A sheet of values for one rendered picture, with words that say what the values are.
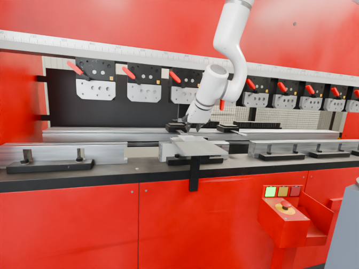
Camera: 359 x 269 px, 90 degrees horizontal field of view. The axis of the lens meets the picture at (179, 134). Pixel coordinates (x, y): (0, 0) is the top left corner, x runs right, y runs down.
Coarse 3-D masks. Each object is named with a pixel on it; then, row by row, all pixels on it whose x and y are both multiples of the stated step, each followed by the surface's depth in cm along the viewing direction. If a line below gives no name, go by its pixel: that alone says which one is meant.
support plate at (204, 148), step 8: (176, 144) 80; (184, 144) 80; (192, 144) 81; (200, 144) 82; (208, 144) 83; (184, 152) 69; (192, 152) 69; (200, 152) 70; (208, 152) 70; (216, 152) 71; (224, 152) 72
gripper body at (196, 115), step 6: (192, 102) 75; (192, 108) 74; (198, 108) 73; (186, 114) 80; (192, 114) 76; (198, 114) 76; (204, 114) 77; (210, 114) 78; (192, 120) 79; (198, 120) 79; (204, 120) 80
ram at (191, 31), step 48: (0, 0) 62; (48, 0) 66; (96, 0) 70; (144, 0) 74; (192, 0) 79; (288, 0) 91; (336, 0) 99; (0, 48) 65; (48, 48) 69; (144, 48) 78; (192, 48) 83; (240, 48) 90; (288, 48) 97; (336, 48) 106
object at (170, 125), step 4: (168, 124) 118; (172, 124) 113; (176, 124) 114; (180, 124) 115; (168, 128) 112; (172, 128) 112; (176, 128) 113; (180, 128) 113; (184, 128) 114; (172, 132) 112; (176, 132) 113; (180, 132) 104; (184, 132) 105
